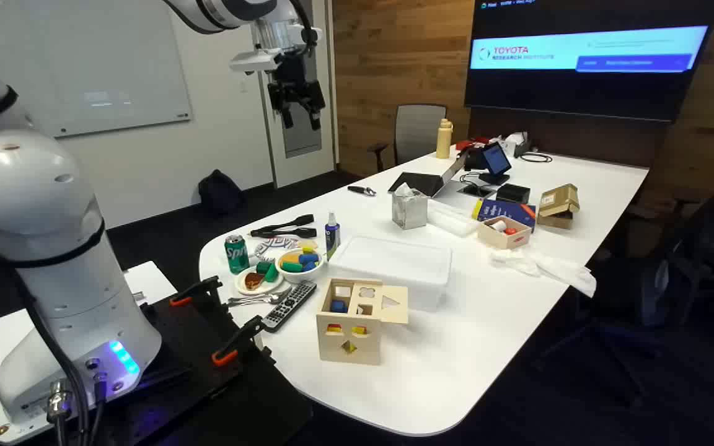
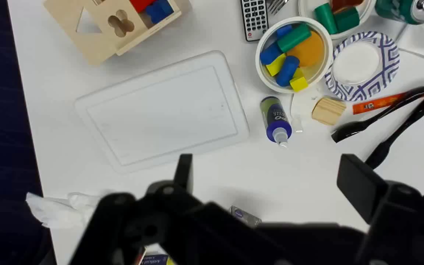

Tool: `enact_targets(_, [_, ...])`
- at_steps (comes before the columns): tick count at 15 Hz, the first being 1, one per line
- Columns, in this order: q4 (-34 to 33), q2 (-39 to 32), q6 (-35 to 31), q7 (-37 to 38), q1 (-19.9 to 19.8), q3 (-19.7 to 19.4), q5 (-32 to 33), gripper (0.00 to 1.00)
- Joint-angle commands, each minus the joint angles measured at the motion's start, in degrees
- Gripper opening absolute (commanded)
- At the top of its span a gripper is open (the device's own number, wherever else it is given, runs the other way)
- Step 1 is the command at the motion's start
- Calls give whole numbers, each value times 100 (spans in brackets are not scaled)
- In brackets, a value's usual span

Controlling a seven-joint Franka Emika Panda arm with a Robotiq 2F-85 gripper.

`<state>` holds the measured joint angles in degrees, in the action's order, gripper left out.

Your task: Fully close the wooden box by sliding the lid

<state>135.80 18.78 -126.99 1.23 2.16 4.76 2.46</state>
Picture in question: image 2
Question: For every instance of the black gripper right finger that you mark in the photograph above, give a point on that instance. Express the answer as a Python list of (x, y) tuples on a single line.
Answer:
[(394, 210)]

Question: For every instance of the green soda can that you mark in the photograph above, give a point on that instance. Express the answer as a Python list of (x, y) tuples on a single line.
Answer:
[(402, 10)]

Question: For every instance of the white bowl with food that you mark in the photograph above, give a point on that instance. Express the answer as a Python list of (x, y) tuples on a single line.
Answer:
[(339, 17)]

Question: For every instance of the small wooden block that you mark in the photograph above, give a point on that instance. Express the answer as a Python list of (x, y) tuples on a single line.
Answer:
[(329, 110)]

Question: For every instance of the blue glue bottle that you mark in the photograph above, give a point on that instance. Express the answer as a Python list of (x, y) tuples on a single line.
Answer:
[(277, 125)]

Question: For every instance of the grey remote control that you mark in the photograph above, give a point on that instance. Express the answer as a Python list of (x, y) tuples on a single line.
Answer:
[(255, 17)]

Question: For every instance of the white bowl of toy blocks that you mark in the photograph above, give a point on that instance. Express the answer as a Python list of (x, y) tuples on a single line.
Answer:
[(293, 54)]

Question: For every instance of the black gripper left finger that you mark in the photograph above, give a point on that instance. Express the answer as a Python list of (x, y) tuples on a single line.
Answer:
[(190, 231)]

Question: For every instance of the wooden shape sorter box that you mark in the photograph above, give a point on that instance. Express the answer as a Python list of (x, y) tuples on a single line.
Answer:
[(105, 28)]

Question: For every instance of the crumpled white tissue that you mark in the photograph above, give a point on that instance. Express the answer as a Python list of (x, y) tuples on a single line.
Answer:
[(71, 212)]

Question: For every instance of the blue patterned paper plate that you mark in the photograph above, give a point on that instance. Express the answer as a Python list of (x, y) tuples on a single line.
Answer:
[(364, 65)]

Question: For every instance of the orange ruler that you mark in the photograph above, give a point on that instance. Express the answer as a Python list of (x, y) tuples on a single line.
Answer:
[(382, 101)]

